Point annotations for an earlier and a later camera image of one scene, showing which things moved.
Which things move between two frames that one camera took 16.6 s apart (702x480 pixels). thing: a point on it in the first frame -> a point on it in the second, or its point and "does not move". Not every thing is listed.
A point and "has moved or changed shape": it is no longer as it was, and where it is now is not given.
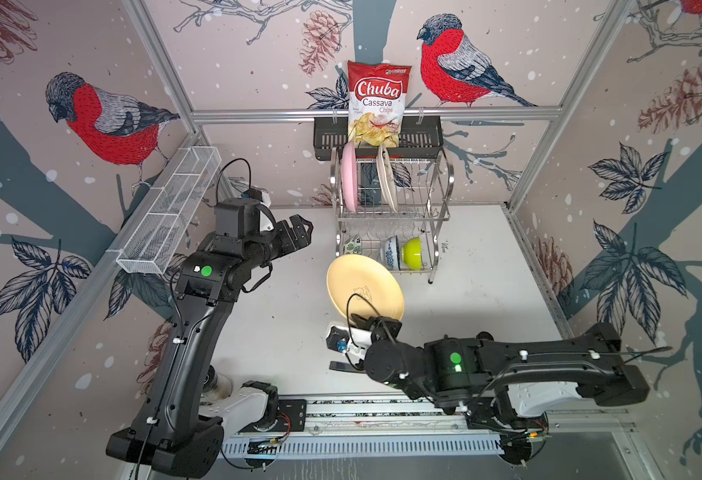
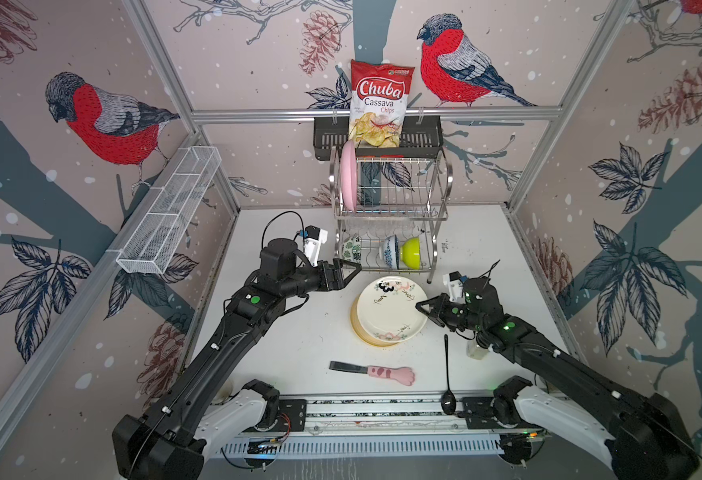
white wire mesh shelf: (166, 212) does not move
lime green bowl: (412, 253) does not move
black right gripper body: (384, 334) -> (453, 315)
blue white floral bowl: (392, 253) does not move
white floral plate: (387, 176) -> (387, 309)
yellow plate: (362, 285) has moved or changed shape
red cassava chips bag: (376, 103) does not move
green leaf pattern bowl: (353, 246) does not move
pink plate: (349, 175) does not move
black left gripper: (291, 243) -> (337, 282)
